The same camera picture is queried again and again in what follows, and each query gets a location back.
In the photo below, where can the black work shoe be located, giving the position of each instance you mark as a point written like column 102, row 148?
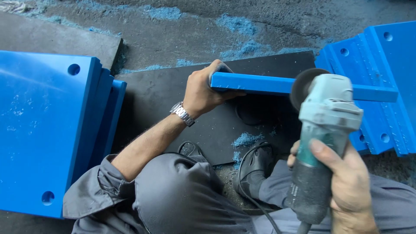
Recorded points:
column 190, row 149
column 255, row 165

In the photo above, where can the large blue plastic plate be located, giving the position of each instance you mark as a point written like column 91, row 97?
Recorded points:
column 39, row 130

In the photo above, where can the green angle grinder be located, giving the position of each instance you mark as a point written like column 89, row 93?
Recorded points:
column 328, row 110

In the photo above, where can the black rubber mat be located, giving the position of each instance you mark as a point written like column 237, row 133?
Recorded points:
column 162, row 107

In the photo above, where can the gray flat slab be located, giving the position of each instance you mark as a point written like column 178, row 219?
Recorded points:
column 55, row 42

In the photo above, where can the gray work clothing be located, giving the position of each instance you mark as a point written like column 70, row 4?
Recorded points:
column 175, row 198

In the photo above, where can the person's left hand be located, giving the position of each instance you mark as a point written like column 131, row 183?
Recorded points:
column 198, row 94

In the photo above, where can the person's right hand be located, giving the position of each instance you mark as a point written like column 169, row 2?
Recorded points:
column 351, row 185

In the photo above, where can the silver metal wristwatch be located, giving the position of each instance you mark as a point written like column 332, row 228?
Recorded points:
column 182, row 113

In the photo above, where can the blue plastic shavings pile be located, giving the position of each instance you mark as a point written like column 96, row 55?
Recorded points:
column 245, row 139
column 247, row 49
column 237, row 24

